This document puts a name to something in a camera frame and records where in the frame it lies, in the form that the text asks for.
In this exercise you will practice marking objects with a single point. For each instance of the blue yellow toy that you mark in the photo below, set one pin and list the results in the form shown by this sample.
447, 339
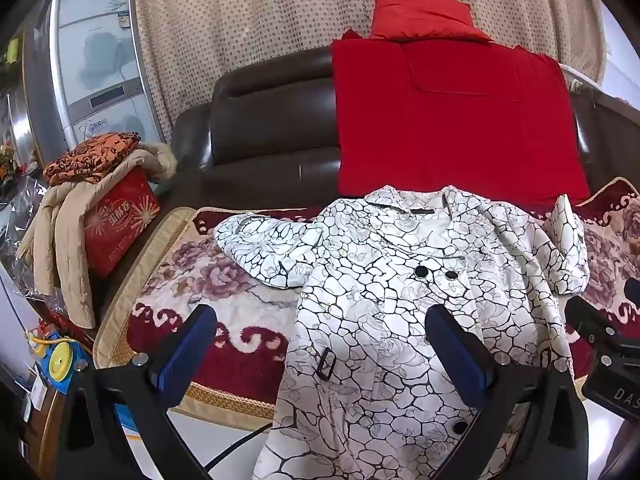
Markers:
60, 360

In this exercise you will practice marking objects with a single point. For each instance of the red blanket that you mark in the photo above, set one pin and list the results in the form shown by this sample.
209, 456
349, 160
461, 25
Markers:
450, 135

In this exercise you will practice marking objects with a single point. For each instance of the brown leather sofa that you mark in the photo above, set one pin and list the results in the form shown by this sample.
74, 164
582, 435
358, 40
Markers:
270, 120

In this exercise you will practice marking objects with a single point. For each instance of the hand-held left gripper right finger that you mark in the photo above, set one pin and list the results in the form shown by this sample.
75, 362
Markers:
457, 360

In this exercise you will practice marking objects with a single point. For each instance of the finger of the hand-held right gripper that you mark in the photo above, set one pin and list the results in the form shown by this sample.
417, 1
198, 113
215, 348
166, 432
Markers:
633, 291
592, 324

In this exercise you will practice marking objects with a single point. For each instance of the flower bouquet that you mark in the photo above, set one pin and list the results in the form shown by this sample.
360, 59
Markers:
9, 162

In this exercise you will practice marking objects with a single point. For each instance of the silver refrigerator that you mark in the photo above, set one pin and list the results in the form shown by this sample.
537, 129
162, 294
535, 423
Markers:
95, 60

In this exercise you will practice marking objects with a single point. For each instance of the beige quilted jacket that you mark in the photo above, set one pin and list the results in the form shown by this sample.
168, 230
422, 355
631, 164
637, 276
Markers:
65, 230

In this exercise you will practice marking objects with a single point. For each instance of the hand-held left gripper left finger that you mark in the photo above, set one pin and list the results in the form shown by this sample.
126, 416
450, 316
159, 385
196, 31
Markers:
184, 356

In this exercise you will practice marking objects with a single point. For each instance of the beige dotted curtain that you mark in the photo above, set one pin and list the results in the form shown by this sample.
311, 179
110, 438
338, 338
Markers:
240, 20

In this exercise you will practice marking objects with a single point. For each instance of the orange black patterned cloth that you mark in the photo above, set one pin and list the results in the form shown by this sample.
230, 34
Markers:
90, 157

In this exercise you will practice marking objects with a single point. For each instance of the red pillow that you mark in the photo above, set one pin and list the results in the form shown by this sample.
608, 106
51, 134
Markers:
420, 10

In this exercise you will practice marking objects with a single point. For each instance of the red gift box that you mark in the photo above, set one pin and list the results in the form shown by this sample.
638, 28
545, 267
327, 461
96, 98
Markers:
120, 220

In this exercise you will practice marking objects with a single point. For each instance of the clear plastic wrap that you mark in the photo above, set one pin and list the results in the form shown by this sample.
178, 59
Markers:
20, 220

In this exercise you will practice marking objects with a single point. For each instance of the floral sofa cover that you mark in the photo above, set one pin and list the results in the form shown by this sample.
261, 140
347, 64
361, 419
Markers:
200, 280

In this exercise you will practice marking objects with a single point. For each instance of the white crackle-print coat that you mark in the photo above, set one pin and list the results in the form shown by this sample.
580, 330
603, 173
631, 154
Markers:
380, 310

